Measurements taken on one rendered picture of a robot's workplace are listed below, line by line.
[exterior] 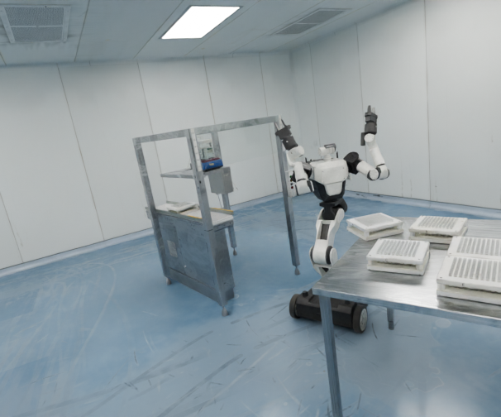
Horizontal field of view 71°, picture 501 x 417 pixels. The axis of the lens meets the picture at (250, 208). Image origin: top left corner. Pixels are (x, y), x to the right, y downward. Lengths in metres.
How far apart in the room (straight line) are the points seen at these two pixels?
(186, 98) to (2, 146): 2.90
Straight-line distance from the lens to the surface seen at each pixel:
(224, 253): 3.33
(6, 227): 6.28
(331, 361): 1.88
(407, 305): 1.54
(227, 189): 3.09
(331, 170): 2.70
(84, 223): 6.27
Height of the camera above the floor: 1.64
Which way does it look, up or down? 14 degrees down
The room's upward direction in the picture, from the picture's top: 9 degrees counter-clockwise
